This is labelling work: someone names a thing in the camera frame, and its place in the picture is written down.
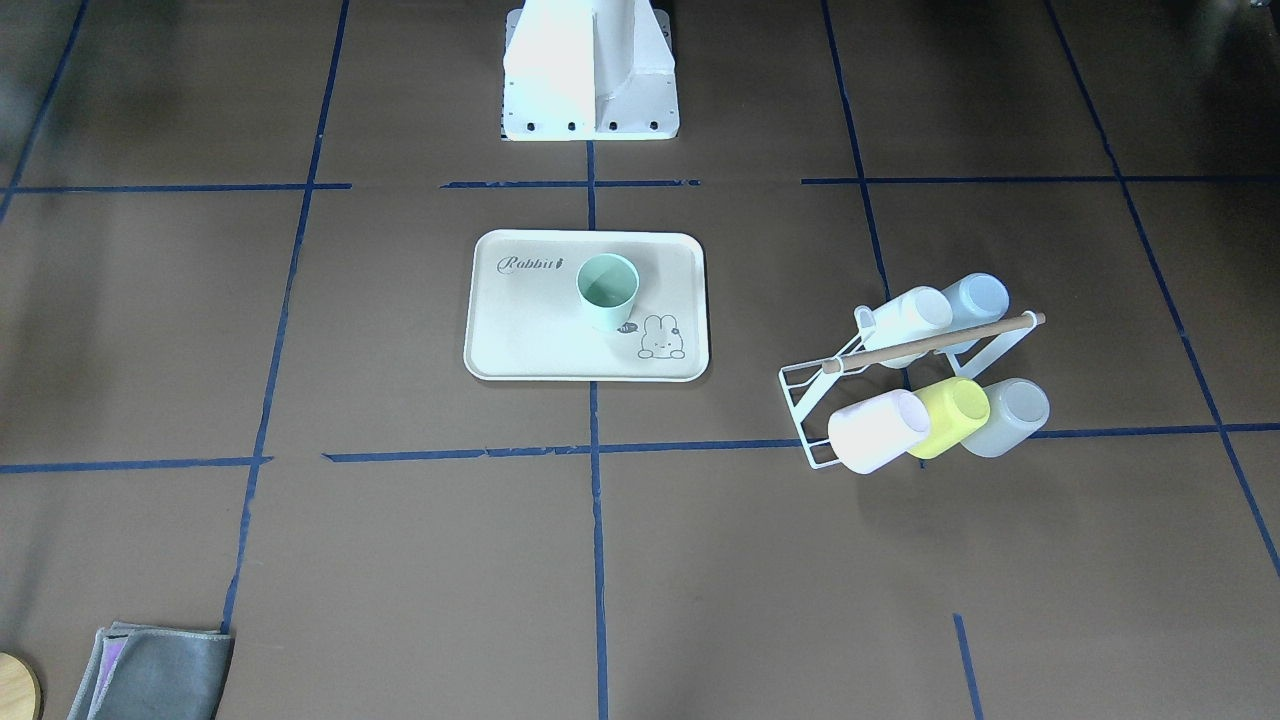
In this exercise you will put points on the green cup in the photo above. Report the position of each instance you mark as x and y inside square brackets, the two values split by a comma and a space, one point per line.
[607, 285]

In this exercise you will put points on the cream rabbit tray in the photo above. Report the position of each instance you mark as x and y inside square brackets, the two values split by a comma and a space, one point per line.
[525, 321]

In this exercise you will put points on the pink cup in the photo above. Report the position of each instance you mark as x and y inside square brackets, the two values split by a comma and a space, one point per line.
[868, 435]

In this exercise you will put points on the cream cup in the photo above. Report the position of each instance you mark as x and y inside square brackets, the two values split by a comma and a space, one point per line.
[919, 313]

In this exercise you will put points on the yellow cup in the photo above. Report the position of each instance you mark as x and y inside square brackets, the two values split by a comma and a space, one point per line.
[957, 408]

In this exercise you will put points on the white cup rack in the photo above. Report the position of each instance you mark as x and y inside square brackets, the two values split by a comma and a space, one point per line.
[812, 390]

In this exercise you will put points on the blue cup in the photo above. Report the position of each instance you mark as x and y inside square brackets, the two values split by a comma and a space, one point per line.
[977, 299]

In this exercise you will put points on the grey cup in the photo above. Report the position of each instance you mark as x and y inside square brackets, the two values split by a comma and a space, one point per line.
[1018, 408]

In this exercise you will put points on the white pillar with base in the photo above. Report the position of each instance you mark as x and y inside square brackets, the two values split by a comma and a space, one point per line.
[589, 71]

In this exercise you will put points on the folded grey cloth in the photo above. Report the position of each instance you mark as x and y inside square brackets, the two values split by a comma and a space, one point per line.
[140, 671]

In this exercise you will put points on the wooden mug tree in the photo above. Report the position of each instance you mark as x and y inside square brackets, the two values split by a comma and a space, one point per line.
[21, 695]

